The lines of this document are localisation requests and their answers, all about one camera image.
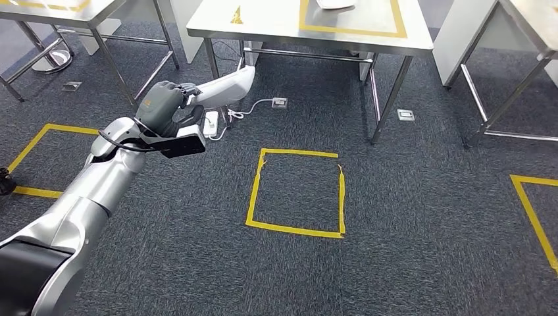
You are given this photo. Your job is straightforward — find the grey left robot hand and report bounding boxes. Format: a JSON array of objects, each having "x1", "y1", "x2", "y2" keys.
[{"x1": 135, "y1": 80, "x2": 205, "y2": 139}]

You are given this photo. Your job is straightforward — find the white curved plastic part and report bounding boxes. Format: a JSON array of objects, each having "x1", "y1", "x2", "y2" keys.
[
  {"x1": 315, "y1": 0, "x2": 358, "y2": 11},
  {"x1": 185, "y1": 65, "x2": 257, "y2": 110}
]

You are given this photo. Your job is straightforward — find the stainless steel workbench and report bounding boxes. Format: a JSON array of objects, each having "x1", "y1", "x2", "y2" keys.
[
  {"x1": 186, "y1": 0, "x2": 435, "y2": 146},
  {"x1": 0, "y1": 0, "x2": 180, "y2": 105},
  {"x1": 444, "y1": 0, "x2": 558, "y2": 149}
]

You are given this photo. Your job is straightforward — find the white power strip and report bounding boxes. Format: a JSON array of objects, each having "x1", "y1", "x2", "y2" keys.
[{"x1": 202, "y1": 111, "x2": 220, "y2": 139}]

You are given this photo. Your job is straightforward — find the white cabinet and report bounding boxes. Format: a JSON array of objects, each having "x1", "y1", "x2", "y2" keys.
[
  {"x1": 167, "y1": 0, "x2": 206, "y2": 65},
  {"x1": 431, "y1": 0, "x2": 512, "y2": 87}
]

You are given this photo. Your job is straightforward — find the round chrome base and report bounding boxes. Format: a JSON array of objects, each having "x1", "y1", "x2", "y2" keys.
[{"x1": 31, "y1": 49, "x2": 74, "y2": 74}]

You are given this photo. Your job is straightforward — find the black round foot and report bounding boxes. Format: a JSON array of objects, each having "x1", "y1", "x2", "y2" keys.
[{"x1": 0, "y1": 167, "x2": 17, "y2": 197}]

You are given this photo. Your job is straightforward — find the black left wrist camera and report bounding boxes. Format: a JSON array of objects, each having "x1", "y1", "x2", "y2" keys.
[{"x1": 138, "y1": 124, "x2": 207, "y2": 159}]

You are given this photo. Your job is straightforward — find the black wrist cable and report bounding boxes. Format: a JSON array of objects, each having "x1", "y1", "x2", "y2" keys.
[{"x1": 97, "y1": 129, "x2": 158, "y2": 153}]

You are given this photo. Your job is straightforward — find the white power cable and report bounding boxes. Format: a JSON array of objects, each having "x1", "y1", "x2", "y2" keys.
[{"x1": 208, "y1": 97, "x2": 276, "y2": 142}]

